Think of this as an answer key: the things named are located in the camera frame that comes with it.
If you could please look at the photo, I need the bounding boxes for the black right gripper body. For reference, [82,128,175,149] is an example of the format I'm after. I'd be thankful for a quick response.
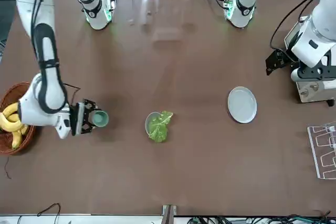
[69,102,86,136]

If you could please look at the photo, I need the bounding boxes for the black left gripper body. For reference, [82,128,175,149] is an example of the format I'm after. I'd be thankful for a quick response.
[298,55,336,80]

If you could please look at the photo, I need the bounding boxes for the green cup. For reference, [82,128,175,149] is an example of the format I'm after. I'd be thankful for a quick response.
[90,110,110,129]

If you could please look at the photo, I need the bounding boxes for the green lettuce leaf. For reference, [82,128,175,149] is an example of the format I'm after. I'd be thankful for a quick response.
[147,110,174,144]

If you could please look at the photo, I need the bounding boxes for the larger grey dish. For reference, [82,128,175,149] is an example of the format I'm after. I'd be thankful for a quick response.
[227,86,258,124]

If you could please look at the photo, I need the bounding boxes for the smaller grey dish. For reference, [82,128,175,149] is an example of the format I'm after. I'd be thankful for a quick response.
[144,111,164,137]

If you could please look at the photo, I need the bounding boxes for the white toaster oven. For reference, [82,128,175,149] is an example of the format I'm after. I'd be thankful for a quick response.
[284,15,336,104]

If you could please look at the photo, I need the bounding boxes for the brown wicker basket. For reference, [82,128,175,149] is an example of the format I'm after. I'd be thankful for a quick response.
[0,81,37,156]

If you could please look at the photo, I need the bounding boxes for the thin black thread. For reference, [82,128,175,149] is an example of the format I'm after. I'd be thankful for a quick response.
[4,156,13,180]

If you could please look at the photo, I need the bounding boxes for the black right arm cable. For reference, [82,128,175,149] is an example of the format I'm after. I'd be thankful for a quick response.
[62,82,81,104]

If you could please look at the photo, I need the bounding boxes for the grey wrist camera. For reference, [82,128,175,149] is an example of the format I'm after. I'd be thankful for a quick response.
[289,67,302,82]

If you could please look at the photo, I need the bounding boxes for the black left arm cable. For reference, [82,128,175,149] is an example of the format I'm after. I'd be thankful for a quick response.
[270,0,320,50]

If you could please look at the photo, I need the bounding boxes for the grey metal bracket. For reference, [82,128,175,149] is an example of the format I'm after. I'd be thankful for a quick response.
[162,204,177,224]

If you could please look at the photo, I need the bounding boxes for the black cable bundle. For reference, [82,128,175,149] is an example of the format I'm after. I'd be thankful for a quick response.
[188,210,336,224]

